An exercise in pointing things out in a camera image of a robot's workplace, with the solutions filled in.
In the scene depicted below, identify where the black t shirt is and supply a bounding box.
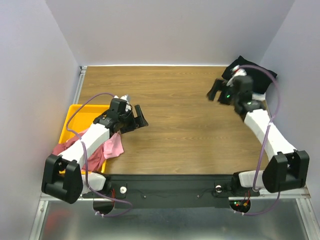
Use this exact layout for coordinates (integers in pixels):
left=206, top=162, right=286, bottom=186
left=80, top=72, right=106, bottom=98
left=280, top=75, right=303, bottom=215
left=221, top=55, right=272, bottom=94

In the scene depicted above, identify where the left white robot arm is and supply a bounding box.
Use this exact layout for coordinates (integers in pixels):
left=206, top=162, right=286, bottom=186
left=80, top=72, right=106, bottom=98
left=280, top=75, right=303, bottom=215
left=41, top=98, right=148, bottom=204

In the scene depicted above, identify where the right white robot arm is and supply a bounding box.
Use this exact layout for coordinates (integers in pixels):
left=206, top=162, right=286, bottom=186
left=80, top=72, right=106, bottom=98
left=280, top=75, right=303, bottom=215
left=207, top=75, right=310, bottom=193

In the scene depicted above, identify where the white folded t shirt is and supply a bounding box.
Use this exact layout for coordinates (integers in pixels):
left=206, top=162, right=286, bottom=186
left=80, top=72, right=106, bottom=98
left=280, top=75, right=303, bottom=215
left=252, top=93, right=266, bottom=102

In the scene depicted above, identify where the light pink t shirt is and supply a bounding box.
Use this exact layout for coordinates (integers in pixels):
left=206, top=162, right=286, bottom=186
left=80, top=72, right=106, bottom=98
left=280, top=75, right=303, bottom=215
left=102, top=133, right=124, bottom=160

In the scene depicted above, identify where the yellow plastic bin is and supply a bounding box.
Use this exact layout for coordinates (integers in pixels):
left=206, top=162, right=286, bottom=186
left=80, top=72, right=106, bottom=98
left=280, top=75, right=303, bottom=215
left=61, top=104, right=109, bottom=173

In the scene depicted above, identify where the dark red t shirt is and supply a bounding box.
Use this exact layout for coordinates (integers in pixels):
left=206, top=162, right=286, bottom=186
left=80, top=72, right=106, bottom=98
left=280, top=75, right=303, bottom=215
left=52, top=130, right=105, bottom=172

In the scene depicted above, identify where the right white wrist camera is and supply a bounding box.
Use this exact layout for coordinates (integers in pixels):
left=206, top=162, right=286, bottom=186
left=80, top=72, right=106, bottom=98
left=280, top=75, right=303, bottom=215
left=226, top=65, right=247, bottom=87

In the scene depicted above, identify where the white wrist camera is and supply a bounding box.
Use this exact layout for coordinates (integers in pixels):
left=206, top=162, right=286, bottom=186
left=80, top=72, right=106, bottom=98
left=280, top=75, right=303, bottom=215
left=226, top=65, right=247, bottom=87
left=114, top=94, right=132, bottom=112

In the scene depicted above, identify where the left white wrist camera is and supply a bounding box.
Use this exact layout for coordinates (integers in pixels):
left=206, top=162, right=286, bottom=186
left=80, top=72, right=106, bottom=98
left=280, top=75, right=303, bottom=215
left=114, top=94, right=132, bottom=112

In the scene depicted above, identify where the aluminium frame rail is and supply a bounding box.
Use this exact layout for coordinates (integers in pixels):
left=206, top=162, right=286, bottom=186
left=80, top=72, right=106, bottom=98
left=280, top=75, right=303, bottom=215
left=28, top=65, right=88, bottom=240

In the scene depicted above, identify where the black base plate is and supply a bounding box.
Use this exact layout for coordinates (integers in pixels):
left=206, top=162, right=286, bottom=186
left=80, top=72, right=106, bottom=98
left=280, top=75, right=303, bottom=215
left=82, top=173, right=261, bottom=210

